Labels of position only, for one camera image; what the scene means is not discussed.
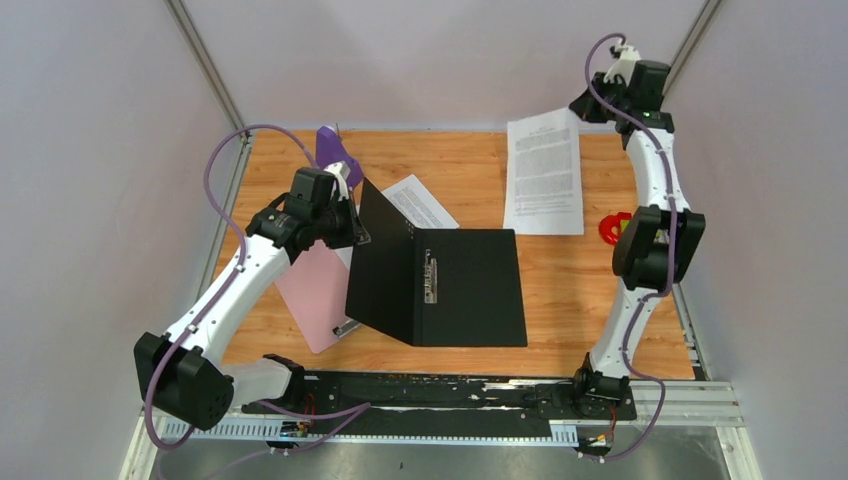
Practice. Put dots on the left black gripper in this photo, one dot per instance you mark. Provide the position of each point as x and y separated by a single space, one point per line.
356 232

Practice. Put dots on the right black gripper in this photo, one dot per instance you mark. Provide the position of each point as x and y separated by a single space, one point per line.
586 105

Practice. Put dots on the metal folder clip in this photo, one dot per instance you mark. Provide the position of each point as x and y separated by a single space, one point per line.
430 278

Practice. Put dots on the red folder with black inside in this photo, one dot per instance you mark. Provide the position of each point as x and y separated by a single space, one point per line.
479 291

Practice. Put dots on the printed white paper sheet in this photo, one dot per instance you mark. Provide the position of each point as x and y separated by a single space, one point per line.
543 194

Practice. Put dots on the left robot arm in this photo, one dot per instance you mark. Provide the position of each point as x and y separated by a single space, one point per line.
180 371

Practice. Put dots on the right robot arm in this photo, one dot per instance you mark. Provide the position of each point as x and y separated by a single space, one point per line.
656 247

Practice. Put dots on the pink clipboard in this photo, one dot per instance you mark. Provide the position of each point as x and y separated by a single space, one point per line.
314 290

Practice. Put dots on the printed paper sheet on clipboard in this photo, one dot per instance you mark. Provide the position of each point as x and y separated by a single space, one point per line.
418 205

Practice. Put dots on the purple plastic stand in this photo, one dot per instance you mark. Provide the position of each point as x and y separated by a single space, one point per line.
329 149

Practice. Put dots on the red magnet shaped toy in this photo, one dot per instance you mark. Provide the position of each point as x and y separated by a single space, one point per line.
612 226

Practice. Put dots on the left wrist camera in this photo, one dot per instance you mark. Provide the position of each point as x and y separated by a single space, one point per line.
340 170

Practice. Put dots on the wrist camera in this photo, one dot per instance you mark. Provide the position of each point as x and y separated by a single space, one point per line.
340 170
626 57

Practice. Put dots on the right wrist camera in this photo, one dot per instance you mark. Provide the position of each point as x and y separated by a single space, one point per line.
626 57

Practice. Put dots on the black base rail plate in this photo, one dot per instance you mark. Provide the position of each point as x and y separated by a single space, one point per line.
429 405

